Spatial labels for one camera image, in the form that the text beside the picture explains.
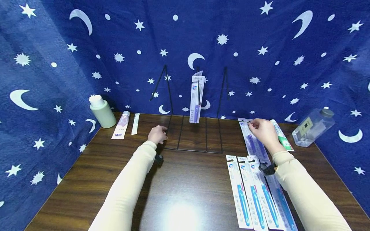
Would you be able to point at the person's right hand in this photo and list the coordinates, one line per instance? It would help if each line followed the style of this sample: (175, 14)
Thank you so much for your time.
(266, 131)

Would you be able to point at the person's left hand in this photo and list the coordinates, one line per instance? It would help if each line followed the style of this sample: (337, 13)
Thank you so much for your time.
(156, 134)

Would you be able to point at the person's right fingers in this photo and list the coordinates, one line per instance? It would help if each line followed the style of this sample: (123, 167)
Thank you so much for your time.
(253, 125)

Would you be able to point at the person's left fingers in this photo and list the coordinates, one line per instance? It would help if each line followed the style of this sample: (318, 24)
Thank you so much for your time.
(164, 133)

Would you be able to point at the purple toothbrush pack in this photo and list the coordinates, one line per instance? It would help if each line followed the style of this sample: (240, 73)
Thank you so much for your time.
(196, 102)
(255, 146)

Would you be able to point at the person's left forearm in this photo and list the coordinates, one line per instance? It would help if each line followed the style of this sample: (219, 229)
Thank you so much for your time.
(127, 189)

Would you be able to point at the person's right forearm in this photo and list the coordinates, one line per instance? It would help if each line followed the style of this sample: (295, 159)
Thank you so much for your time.
(306, 195)

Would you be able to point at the black wrist band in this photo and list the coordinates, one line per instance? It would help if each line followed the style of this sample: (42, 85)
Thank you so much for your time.
(267, 168)
(158, 158)

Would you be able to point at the slim white sachet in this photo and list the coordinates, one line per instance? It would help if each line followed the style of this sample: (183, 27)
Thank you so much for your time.
(135, 124)

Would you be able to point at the green white toothpaste box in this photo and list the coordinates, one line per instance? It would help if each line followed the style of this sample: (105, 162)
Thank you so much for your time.
(284, 141)

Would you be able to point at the white purple toothpaste tube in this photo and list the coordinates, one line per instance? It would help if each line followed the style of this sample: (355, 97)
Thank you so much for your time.
(121, 126)

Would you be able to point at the hanging purple toothbrush pack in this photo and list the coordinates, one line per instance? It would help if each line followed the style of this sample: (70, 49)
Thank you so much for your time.
(196, 102)

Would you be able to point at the clear plastic bottle grey cap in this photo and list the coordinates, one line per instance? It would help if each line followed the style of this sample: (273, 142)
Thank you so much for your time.
(313, 128)

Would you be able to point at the pale green bottle white cap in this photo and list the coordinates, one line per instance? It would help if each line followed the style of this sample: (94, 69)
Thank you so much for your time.
(102, 112)

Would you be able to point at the blue toothbrush pack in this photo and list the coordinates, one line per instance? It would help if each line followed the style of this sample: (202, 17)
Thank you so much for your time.
(253, 199)
(267, 199)
(240, 195)
(284, 208)

